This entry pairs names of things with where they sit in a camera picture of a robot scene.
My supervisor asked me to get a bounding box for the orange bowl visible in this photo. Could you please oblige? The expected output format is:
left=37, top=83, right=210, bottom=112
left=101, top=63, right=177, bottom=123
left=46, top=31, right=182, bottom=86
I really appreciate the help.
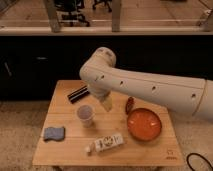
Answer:
left=127, top=108, right=162, bottom=141

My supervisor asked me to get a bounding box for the black cable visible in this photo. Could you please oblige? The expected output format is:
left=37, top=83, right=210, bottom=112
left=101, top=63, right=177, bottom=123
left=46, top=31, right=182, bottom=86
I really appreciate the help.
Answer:
left=186, top=152, right=213, bottom=171

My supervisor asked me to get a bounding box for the blue grey sponge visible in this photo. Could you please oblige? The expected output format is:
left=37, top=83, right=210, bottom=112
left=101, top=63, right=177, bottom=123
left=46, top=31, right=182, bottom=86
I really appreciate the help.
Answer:
left=43, top=127, right=65, bottom=141

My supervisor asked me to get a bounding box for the wooden table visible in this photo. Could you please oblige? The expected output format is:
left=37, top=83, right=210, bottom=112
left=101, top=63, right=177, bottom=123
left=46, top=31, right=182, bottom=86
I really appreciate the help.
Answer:
left=33, top=80, right=183, bottom=166

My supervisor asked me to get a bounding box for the white plastic bottle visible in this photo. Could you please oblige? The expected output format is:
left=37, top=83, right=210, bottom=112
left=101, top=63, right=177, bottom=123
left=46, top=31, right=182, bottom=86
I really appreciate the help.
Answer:
left=85, top=133, right=124, bottom=155

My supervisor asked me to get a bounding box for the black striped rectangular box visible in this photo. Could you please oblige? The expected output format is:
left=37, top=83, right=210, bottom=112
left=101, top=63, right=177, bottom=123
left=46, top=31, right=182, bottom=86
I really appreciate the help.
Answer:
left=67, top=86, right=89, bottom=104

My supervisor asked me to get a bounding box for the black office chair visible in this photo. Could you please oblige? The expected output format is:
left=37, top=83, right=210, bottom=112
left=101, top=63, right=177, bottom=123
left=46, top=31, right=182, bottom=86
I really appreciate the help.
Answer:
left=53, top=0, right=90, bottom=27

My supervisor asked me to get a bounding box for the dark red snack packet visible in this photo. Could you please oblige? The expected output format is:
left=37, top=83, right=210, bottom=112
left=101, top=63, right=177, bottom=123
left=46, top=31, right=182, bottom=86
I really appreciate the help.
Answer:
left=125, top=97, right=134, bottom=114

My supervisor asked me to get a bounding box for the black office chair base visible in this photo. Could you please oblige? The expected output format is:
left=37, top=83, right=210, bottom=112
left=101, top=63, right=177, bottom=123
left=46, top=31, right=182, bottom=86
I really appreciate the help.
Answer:
left=91, top=0, right=113, bottom=13

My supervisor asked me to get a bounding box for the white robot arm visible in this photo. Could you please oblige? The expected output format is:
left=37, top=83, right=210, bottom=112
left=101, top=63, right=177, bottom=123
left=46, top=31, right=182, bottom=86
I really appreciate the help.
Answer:
left=79, top=47, right=213, bottom=122

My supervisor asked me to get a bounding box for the black cabinet counter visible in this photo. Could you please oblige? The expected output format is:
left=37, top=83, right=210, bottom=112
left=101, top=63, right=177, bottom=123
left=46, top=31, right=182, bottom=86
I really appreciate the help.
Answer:
left=0, top=34, right=213, bottom=100

